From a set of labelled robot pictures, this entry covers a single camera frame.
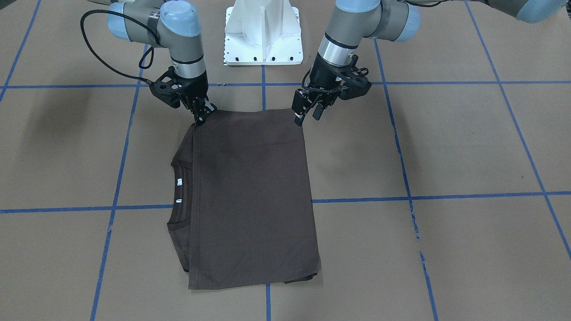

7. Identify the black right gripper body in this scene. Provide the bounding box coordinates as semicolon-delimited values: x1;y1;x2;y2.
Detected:
149;67;210;112

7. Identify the brown t-shirt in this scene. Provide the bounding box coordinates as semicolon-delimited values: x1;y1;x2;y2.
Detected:
167;109;320;290

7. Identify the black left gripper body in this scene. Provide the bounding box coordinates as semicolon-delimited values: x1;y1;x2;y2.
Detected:
303;53;372;108

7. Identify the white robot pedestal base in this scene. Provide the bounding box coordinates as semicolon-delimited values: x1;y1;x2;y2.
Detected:
223;0;304;66

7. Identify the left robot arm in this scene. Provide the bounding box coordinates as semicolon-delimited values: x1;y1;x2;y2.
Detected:
292;0;427;126

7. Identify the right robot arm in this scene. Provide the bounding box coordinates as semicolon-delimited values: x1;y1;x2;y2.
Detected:
108;0;217;126

